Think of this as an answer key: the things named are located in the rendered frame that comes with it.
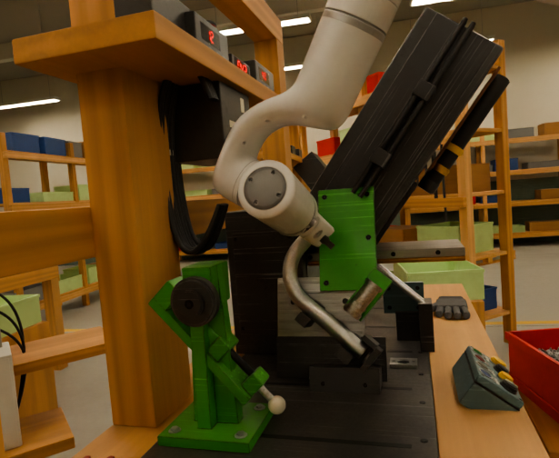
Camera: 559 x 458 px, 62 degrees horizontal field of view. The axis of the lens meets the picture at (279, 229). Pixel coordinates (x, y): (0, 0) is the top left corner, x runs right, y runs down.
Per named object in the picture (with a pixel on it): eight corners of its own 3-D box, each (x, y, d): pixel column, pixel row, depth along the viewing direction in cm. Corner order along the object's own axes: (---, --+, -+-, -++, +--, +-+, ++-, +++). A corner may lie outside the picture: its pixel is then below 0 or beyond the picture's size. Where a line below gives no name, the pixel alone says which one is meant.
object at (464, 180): (470, 358, 336) (453, 18, 320) (303, 305, 538) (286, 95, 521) (518, 342, 362) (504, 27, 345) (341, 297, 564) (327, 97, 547)
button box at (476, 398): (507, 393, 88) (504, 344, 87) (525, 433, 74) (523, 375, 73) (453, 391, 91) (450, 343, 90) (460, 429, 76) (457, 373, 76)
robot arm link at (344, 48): (270, -15, 62) (195, 190, 71) (376, 24, 57) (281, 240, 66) (297, 6, 71) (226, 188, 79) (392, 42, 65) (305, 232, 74)
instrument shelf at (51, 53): (302, 122, 151) (301, 110, 151) (155, 37, 65) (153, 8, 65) (231, 131, 158) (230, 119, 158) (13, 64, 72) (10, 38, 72)
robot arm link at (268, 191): (252, 216, 78) (297, 243, 75) (220, 197, 65) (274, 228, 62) (277, 173, 78) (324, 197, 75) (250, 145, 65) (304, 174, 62)
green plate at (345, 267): (381, 292, 98) (376, 195, 102) (377, 290, 91) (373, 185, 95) (327, 293, 102) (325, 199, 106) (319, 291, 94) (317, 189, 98)
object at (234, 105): (255, 162, 107) (250, 95, 106) (227, 157, 91) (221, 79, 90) (206, 166, 111) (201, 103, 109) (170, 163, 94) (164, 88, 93)
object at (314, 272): (333, 320, 135) (324, 202, 132) (310, 356, 106) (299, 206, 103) (272, 320, 140) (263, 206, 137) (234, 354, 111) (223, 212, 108)
